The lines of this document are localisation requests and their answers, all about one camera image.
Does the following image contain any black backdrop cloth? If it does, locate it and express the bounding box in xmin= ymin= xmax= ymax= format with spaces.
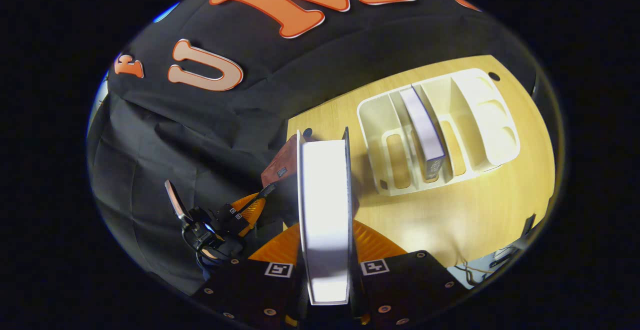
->
xmin=87 ymin=0 xmax=538 ymax=295

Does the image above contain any blue spine book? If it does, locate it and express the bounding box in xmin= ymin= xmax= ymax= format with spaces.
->
xmin=399 ymin=86 xmax=447 ymax=181

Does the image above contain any maroon schoolbag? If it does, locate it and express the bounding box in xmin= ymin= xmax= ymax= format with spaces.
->
xmin=260 ymin=134 xmax=301 ymax=190

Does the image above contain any cream bookshelf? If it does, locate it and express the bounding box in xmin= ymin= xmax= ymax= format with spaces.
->
xmin=356 ymin=68 xmax=522 ymax=197

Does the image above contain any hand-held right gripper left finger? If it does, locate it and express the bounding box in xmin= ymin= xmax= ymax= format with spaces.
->
xmin=192 ymin=222 xmax=307 ymax=328

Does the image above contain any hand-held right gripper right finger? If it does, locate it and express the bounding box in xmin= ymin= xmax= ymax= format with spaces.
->
xmin=350 ymin=220 xmax=468 ymax=328

